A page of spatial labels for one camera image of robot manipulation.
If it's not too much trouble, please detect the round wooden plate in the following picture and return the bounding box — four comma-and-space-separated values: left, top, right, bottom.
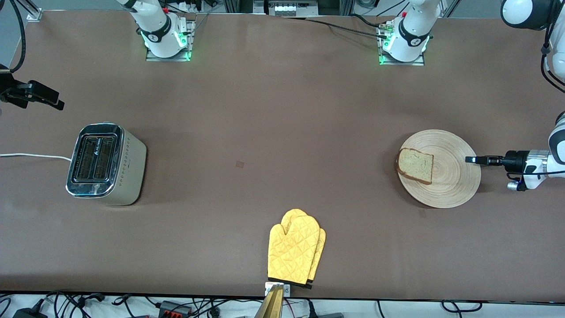
396, 129, 482, 209

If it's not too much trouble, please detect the brown-crust bread slice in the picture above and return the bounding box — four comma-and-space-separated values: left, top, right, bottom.
395, 148, 434, 185

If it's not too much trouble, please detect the cream chrome two-slot toaster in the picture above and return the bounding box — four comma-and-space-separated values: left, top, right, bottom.
65, 121, 147, 207

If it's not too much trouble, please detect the yellow quilted oven mitt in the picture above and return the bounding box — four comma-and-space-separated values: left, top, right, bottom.
282, 208, 327, 284
267, 215, 320, 290

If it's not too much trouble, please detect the white power strip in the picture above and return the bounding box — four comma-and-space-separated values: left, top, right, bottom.
264, 0, 319, 17

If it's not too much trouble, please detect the black orange connector block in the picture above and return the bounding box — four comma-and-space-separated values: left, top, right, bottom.
158, 300, 193, 317

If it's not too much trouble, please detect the white toaster power cord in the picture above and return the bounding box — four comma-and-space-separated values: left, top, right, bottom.
0, 152, 73, 163

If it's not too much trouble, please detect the aluminium frame profile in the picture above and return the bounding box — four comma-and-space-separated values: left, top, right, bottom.
15, 0, 43, 22
441, 0, 462, 18

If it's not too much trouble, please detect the black left arm hose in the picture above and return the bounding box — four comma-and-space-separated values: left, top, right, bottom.
540, 26, 565, 94

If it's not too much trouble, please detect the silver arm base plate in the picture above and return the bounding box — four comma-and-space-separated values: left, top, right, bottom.
378, 21, 426, 67
146, 19, 196, 62

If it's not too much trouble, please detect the black looped floor cable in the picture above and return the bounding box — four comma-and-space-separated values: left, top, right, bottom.
441, 300, 483, 314

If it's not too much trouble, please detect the thick black table cable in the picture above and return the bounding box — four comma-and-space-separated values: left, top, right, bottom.
350, 13, 385, 30

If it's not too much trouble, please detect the thin black table cable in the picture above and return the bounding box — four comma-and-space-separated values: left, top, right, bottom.
282, 16, 390, 39

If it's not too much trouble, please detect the silver mast mounting bracket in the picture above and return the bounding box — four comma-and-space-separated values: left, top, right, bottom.
264, 282, 291, 297

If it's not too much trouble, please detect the gold metal camera mast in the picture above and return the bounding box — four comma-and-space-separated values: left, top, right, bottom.
254, 285, 286, 318

